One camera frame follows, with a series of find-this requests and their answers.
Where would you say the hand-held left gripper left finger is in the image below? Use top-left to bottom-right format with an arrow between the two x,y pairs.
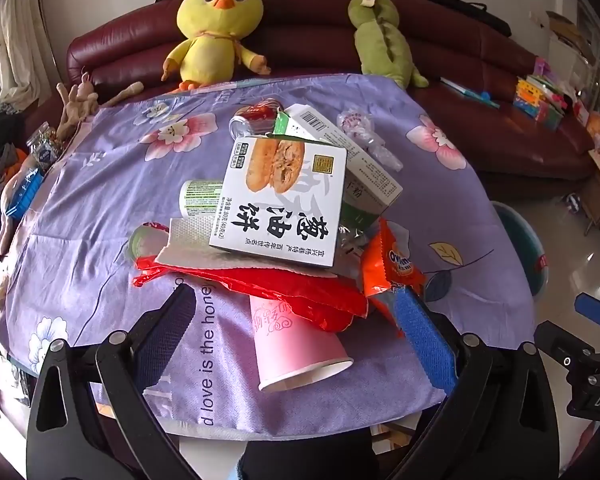
26,282 -> 198,480

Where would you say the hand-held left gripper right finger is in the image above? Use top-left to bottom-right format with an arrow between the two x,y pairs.
385,285 -> 561,480

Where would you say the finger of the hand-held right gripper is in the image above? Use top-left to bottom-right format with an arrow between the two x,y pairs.
574,293 -> 600,330
533,320 -> 598,368

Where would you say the orange snack packet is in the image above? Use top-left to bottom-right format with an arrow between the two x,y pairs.
361,217 -> 427,338

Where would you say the white paper towel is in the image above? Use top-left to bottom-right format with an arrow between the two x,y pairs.
154,216 -> 338,278

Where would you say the small clear plastic cup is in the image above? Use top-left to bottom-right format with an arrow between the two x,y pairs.
128,221 -> 173,261

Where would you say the teal round bin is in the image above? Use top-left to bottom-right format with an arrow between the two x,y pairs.
491,201 -> 548,313

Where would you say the pink paper cup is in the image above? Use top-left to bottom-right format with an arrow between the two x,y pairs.
249,294 -> 355,392

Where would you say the red plastic wrapper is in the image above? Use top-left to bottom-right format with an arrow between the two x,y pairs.
132,255 -> 370,333

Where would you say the green white bottle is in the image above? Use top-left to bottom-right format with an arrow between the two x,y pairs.
180,179 -> 228,218

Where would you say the white pancake picture box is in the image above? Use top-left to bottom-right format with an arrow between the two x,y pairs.
209,136 -> 348,268

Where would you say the green and white carton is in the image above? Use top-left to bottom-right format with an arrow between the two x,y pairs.
272,104 -> 403,233

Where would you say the clear plastic wrapper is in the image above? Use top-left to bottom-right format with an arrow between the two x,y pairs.
336,108 -> 403,173

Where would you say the red soda can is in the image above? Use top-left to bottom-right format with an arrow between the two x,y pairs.
229,99 -> 283,138

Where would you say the person's right forearm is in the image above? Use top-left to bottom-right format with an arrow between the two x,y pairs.
566,414 -> 600,461

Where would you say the purple floral cloth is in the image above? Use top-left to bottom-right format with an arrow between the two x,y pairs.
5,74 -> 538,433

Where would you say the blue plastic box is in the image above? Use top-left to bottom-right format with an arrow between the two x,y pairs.
7,167 -> 43,218

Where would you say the colourful toy stack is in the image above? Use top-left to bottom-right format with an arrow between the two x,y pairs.
512,57 -> 571,133

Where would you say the clear jar of sweets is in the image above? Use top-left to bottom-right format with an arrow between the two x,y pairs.
26,122 -> 66,168

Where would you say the beige rabbit plush toy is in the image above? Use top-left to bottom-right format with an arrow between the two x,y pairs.
55,72 -> 146,141

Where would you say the thin blue book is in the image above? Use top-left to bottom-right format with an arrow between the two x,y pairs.
440,77 -> 501,110

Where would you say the cardboard box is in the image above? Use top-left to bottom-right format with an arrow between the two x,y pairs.
545,10 -> 593,61

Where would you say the green dinosaur plush toy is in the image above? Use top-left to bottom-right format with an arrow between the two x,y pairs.
347,0 -> 429,88

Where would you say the yellow chick plush toy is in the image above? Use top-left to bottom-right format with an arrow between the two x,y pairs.
161,0 -> 272,93

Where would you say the dark red leather sofa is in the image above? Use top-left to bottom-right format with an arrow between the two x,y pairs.
66,0 -> 598,186

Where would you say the cream curtain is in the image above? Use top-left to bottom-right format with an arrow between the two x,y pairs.
0,0 -> 56,111

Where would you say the black bag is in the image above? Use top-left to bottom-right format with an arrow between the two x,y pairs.
412,0 -> 511,36

